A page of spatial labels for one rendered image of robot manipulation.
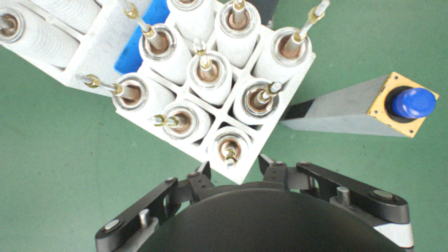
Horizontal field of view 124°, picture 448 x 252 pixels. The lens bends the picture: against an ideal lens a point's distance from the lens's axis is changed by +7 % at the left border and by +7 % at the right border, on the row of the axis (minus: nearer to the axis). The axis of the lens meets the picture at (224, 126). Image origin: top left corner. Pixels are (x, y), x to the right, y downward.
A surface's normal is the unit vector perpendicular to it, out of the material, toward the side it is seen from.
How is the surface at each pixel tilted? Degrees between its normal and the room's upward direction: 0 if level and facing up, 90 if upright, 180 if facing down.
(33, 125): 0
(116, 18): 90
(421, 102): 0
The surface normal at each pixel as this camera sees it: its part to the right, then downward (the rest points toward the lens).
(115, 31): 0.84, 0.54
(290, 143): -0.04, 0.00
